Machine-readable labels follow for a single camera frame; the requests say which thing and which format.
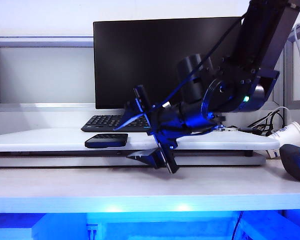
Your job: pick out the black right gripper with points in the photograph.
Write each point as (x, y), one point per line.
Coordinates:
(165, 125)

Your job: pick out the small black calculator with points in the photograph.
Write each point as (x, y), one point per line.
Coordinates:
(105, 141)

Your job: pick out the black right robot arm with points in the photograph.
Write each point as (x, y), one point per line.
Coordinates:
(262, 37)

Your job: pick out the black computer keyboard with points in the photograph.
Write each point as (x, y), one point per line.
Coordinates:
(102, 122)

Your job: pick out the black computer monitor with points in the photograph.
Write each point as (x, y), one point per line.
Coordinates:
(140, 62)

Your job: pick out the white desk riser platform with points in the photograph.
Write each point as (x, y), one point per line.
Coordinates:
(52, 141)

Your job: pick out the white plastic bin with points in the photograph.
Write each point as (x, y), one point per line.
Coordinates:
(40, 41)

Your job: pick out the black and blue computer mouse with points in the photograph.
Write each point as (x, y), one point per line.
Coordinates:
(292, 162)

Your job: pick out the white paper cup blue logo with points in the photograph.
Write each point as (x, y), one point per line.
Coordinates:
(296, 135)

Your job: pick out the grey aluminium partition frame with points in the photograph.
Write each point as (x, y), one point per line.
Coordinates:
(288, 75)

